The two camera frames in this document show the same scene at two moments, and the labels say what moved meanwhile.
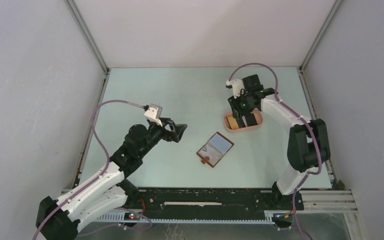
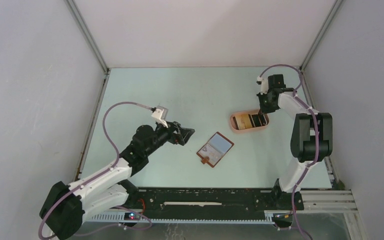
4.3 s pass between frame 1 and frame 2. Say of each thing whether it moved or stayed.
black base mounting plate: stayed
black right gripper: moved
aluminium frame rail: stayed
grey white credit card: stayed
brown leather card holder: stayed
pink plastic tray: moved
